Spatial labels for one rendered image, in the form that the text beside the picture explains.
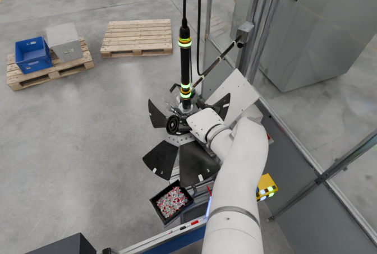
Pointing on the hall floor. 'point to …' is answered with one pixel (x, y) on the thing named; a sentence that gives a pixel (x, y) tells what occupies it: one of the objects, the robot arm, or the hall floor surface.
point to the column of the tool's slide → (253, 21)
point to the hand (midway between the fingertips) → (189, 108)
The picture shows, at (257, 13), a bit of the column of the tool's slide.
